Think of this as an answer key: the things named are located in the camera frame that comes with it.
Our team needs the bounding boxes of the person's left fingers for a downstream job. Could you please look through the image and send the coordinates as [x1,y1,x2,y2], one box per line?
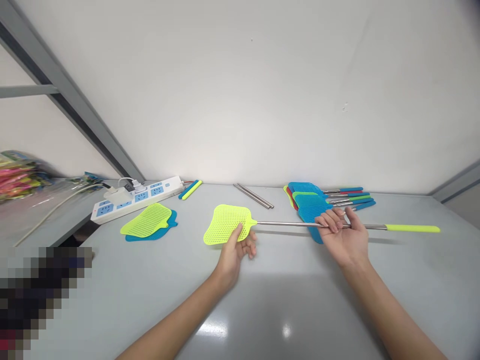
[239,230,258,260]

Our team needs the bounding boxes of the pile of colourful packets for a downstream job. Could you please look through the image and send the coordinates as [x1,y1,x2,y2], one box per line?
[0,149,54,206]

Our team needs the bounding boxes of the person's right fingers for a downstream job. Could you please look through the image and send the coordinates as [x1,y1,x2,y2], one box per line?
[314,208,346,236]

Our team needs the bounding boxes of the person's right thumb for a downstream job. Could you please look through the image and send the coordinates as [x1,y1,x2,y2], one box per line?
[344,206,364,230]

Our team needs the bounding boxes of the grey metal frame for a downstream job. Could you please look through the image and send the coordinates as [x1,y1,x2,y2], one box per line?
[0,0,146,182]

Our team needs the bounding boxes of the person's left hand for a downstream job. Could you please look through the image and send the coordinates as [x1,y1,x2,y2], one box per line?
[216,223,258,279]

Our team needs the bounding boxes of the yellow fly swatter with rod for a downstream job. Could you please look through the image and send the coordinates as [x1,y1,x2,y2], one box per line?
[203,203,441,247]

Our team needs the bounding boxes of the white and blue power strip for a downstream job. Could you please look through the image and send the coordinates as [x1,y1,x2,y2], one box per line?
[91,176,185,226]

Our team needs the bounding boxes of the white square charger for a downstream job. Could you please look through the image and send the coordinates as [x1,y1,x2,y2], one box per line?
[103,186,129,206]

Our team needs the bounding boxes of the blue swatter head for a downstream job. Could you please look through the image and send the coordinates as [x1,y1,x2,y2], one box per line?
[124,209,179,242]

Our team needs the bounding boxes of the grey metal frame post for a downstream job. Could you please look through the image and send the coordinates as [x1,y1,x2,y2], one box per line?
[430,160,480,204]

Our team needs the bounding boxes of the yellow swatter head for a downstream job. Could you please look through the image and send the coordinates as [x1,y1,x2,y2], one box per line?
[119,203,173,238]

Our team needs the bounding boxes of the person's right hand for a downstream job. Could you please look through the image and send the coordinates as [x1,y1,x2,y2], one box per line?
[314,206,371,268]

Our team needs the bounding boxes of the white cable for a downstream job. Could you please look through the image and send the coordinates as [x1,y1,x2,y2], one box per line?
[12,182,110,248]

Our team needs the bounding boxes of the metal rod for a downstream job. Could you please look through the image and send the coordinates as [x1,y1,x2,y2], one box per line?
[236,182,275,208]
[232,183,269,210]

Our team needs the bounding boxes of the green handle sleeve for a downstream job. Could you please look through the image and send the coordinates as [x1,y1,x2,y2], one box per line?
[181,179,204,201]

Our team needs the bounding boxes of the pile of coloured fly swatters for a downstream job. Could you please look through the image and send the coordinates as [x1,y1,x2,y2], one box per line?
[283,181,377,245]

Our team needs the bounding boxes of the blue handle sleeve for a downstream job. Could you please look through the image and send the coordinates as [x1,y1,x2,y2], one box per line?
[178,180,200,200]

